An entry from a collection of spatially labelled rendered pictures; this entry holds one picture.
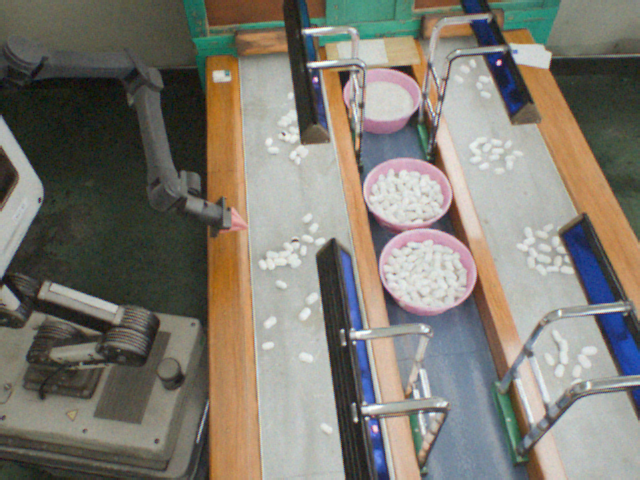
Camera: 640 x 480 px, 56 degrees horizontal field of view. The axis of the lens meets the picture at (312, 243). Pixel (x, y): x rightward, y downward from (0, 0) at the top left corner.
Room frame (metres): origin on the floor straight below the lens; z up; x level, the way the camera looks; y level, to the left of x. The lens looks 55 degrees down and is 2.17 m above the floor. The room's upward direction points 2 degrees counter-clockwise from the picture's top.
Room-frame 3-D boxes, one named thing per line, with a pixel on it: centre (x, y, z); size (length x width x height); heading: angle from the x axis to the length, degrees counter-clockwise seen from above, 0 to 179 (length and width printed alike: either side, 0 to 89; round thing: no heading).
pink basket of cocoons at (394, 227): (1.17, -0.29, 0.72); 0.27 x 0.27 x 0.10
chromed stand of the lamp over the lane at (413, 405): (0.45, -0.15, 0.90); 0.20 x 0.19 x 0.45; 4
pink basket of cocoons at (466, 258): (0.89, -0.32, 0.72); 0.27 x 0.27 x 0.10
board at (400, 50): (1.83, -0.24, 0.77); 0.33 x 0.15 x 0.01; 94
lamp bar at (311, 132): (1.42, 0.01, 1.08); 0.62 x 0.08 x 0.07; 4
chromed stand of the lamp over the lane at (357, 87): (1.42, -0.07, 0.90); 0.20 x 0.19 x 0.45; 4
